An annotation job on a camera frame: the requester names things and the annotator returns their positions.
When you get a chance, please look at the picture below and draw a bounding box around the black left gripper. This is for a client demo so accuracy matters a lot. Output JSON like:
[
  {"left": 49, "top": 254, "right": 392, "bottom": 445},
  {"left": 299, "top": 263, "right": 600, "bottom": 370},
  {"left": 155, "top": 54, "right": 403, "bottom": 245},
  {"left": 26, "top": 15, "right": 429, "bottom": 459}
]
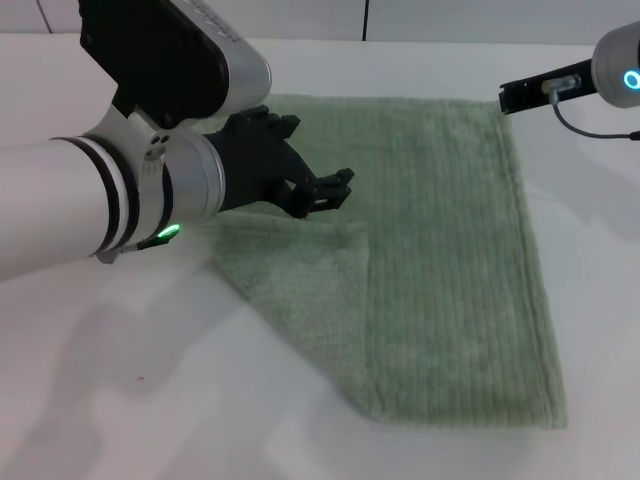
[{"left": 208, "top": 104, "right": 356, "bottom": 220}]

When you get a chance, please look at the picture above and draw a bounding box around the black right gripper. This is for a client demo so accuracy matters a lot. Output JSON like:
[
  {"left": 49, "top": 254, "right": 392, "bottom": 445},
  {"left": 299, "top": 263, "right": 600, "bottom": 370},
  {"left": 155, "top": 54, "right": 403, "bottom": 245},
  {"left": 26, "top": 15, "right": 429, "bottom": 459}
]
[{"left": 497, "top": 58, "right": 598, "bottom": 117}]

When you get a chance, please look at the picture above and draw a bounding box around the green ribbed towel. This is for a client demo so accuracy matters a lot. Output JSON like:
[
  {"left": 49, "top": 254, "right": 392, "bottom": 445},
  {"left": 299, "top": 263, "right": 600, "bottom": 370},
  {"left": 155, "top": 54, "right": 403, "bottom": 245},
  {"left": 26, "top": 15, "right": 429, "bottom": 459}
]
[{"left": 202, "top": 93, "right": 570, "bottom": 431}]

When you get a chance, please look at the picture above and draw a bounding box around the grey cable with silver plug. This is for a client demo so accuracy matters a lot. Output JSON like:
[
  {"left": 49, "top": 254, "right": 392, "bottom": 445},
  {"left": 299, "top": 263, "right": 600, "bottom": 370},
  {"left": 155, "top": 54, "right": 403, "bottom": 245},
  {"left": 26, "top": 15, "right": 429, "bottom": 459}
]
[{"left": 542, "top": 74, "right": 640, "bottom": 139}]

